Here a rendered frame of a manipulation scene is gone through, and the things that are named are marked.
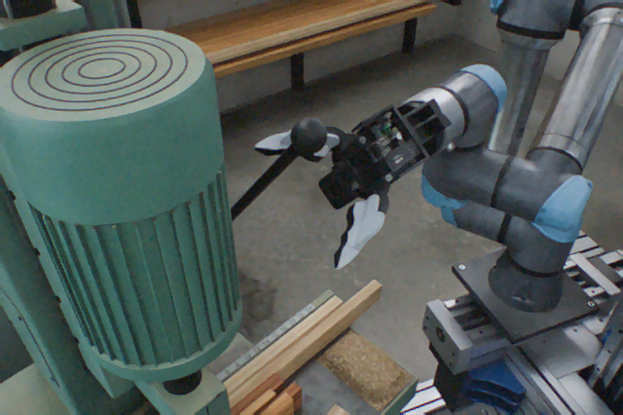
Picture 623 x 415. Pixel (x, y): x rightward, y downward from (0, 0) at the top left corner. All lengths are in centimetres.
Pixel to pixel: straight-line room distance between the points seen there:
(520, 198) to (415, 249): 176
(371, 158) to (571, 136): 32
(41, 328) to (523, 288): 88
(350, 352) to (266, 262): 149
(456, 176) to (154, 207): 45
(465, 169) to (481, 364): 62
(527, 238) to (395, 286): 126
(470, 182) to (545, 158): 10
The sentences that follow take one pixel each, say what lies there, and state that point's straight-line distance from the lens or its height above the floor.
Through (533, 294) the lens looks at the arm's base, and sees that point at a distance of 120.
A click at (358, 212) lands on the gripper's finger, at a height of 131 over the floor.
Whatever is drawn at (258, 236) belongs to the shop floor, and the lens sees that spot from 252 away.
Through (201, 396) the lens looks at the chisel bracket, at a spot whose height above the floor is 107.
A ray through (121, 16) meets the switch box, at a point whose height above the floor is 144.
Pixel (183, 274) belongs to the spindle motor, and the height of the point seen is 134.
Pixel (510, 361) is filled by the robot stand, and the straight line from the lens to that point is 129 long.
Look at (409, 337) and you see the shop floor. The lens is 216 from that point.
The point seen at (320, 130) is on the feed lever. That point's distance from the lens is 51.
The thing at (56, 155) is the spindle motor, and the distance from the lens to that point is 42.
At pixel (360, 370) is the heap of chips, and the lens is 93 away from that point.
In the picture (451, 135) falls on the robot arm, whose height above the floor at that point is 135.
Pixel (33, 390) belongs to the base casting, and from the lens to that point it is 117.
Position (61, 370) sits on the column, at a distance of 91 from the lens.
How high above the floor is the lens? 170
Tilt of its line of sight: 40 degrees down
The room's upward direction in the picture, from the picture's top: straight up
